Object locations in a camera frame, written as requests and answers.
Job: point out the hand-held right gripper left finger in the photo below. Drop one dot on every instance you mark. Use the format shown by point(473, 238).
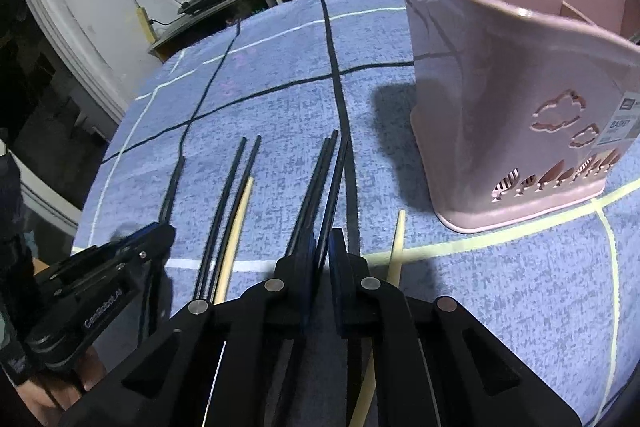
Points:
point(307, 257)

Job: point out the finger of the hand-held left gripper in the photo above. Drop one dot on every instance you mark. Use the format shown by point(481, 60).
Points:
point(125, 239)
point(150, 247)

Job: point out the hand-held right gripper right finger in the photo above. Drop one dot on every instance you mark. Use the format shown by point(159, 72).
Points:
point(337, 257)

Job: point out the beige wooden chopstick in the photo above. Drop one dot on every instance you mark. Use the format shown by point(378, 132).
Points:
point(397, 247)
point(239, 232)

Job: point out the black chopstick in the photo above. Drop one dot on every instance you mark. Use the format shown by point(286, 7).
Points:
point(313, 187)
point(320, 184)
point(223, 212)
point(236, 212)
point(172, 187)
point(336, 187)

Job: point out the pink plastic utensil basket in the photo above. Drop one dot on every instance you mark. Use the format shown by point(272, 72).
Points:
point(500, 82)

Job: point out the person's left hand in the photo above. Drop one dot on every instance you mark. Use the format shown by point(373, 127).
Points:
point(30, 402)

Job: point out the blue plaid blanket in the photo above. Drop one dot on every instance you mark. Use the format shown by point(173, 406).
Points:
point(280, 57)

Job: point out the beige power strip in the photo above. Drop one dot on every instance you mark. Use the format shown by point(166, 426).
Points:
point(145, 24)

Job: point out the white door frame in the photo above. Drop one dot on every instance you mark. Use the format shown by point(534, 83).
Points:
point(55, 37)

